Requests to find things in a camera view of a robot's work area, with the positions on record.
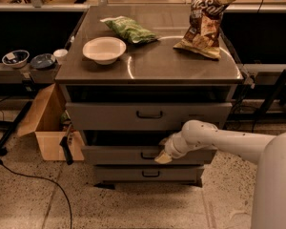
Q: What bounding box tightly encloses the black tool in box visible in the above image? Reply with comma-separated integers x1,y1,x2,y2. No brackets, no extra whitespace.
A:
59,125,73,165

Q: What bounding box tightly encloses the grey top drawer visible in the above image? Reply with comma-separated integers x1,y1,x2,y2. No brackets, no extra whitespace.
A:
66,102,232,131

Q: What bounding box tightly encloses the grey bottom drawer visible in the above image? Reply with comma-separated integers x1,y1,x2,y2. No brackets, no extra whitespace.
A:
95,166,204,183

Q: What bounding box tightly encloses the white blue-rimmed bowl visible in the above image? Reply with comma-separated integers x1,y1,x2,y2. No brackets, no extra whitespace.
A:
2,50,30,69

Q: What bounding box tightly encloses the dark blue bowl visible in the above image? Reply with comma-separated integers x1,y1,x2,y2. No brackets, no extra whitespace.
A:
31,53,56,70

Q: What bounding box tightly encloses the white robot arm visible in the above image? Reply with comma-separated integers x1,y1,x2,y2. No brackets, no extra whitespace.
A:
155,120,286,229

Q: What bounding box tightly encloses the black floor cable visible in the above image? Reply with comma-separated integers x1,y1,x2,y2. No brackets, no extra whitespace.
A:
0,156,73,229

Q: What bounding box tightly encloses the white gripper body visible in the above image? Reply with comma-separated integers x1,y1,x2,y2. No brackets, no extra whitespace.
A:
164,133,194,158

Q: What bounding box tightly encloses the black stand right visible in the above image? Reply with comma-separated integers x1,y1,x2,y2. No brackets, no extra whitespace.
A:
229,68,286,123

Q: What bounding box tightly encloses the grey drawer cabinet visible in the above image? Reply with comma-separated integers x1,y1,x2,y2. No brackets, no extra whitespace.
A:
56,5,242,187

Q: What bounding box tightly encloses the black pole on floor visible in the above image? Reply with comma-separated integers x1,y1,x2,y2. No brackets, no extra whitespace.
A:
0,101,31,156

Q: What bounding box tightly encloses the cardboard box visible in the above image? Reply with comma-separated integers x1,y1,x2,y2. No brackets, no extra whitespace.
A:
16,82,87,162

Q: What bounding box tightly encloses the brown chip bag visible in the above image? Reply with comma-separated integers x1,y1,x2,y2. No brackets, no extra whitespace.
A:
174,0,236,59

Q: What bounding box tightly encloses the grey drawer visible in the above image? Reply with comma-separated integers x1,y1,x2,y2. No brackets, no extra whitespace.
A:
82,146,216,165
95,166,204,183
66,102,232,131

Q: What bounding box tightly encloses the small white cup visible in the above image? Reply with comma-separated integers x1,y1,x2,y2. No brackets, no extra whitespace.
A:
53,49,68,65

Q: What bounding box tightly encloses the green chip bag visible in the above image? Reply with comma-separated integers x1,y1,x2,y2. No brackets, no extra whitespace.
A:
101,16,157,44

